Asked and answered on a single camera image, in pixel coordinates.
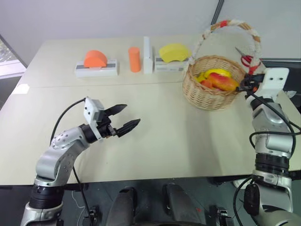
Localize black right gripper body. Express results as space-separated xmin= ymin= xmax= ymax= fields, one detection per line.
xmin=244 ymin=73 xmax=264 ymax=92

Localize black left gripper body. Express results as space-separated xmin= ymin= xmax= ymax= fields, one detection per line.
xmin=96 ymin=110 xmax=119 ymax=140

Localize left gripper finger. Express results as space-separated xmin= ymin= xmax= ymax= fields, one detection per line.
xmin=116 ymin=118 xmax=142 ymax=138
xmin=104 ymin=103 xmax=128 ymax=117

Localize red yellow toy mango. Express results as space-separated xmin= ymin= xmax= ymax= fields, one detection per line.
xmin=208 ymin=72 xmax=240 ymax=92

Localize yellow toy banana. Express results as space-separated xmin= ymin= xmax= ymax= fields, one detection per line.
xmin=204 ymin=68 xmax=232 ymax=79

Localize orange toy fruit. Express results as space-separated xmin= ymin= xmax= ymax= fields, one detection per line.
xmin=199 ymin=79 xmax=215 ymax=89

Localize white flat box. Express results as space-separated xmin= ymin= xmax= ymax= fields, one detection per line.
xmin=153 ymin=56 xmax=190 ymax=73
xmin=75 ymin=59 xmax=119 ymax=79

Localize orange foam cylinder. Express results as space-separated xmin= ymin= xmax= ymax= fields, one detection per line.
xmin=128 ymin=47 xmax=142 ymax=73

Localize orange half cylinder foam block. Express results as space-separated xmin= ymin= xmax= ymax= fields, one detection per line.
xmin=83 ymin=49 xmax=108 ymax=69

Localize white upright block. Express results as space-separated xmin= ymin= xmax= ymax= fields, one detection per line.
xmin=143 ymin=36 xmax=154 ymax=75

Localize black slanted pole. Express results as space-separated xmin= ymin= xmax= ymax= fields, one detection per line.
xmin=210 ymin=0 xmax=225 ymax=25

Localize yellow arch foam block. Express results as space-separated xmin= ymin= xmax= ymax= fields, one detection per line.
xmin=158 ymin=42 xmax=192 ymax=64

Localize dark rounded shape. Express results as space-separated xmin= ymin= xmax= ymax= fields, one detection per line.
xmin=162 ymin=183 xmax=206 ymax=226
xmin=109 ymin=186 xmax=137 ymax=226

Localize black oval robot cover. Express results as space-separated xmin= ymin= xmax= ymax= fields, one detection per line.
xmin=243 ymin=183 xmax=261 ymax=216

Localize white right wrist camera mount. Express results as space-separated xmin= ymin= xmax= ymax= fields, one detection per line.
xmin=258 ymin=68 xmax=290 ymax=97

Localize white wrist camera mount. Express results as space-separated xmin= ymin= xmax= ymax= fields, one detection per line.
xmin=84 ymin=97 xmax=105 ymax=141
xmin=258 ymin=68 xmax=290 ymax=97

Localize red handled scissors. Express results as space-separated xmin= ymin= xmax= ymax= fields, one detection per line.
xmin=234 ymin=46 xmax=256 ymax=68

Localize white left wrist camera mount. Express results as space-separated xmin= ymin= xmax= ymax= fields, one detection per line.
xmin=84 ymin=97 xmax=105 ymax=141

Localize wicker basket with wrapped handle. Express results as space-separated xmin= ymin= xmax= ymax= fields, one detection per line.
xmin=182 ymin=20 xmax=263 ymax=112

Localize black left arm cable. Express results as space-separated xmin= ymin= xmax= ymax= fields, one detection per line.
xmin=50 ymin=98 xmax=93 ymax=226

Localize thin white floor cable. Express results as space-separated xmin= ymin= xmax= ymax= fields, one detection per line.
xmin=71 ymin=190 xmax=86 ymax=210

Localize black table frame foot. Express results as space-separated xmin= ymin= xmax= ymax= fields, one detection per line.
xmin=88 ymin=205 xmax=100 ymax=226
xmin=210 ymin=204 xmax=229 ymax=226

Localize window with grey frame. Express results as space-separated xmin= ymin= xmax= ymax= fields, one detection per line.
xmin=0 ymin=33 xmax=28 ymax=79

